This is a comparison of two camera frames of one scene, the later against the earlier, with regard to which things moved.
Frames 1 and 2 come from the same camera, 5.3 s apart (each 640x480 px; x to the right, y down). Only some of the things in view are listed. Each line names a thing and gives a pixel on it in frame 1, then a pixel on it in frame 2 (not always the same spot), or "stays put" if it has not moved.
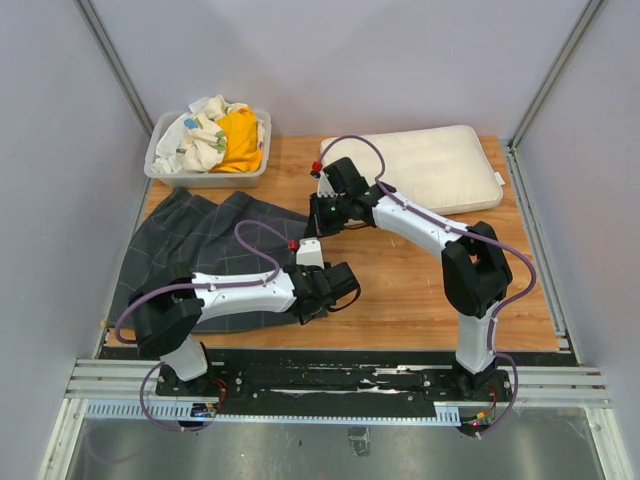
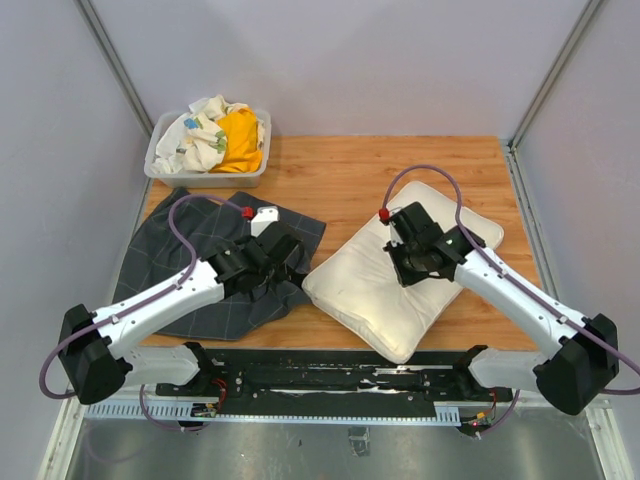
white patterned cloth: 195,141 stays put
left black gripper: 314,269 → 280,275
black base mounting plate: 339,381 stays put
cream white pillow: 445,168 → 356,284
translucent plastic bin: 169,178 stays put
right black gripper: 318,226 → 406,279
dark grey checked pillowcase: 241,237 stays put
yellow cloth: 242,153 stays put
